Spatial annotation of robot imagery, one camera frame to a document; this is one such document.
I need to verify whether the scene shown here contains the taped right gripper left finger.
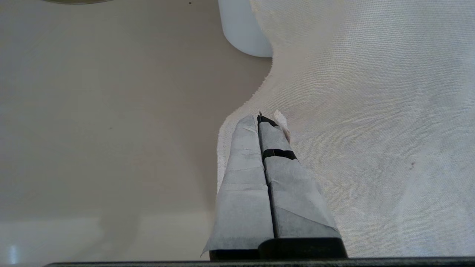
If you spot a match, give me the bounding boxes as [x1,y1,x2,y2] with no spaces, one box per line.
[202,115,275,260]

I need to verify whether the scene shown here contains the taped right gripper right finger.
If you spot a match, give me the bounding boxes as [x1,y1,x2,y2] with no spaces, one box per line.
[257,110,347,259]

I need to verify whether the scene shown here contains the brown round counter ring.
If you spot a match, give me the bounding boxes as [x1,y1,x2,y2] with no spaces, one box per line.
[41,0,114,4]

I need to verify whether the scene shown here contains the white cylindrical container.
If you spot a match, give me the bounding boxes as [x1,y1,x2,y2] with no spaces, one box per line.
[218,0,274,58]

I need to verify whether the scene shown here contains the white woven cloth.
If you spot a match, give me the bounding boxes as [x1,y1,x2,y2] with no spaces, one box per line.
[216,0,475,258]

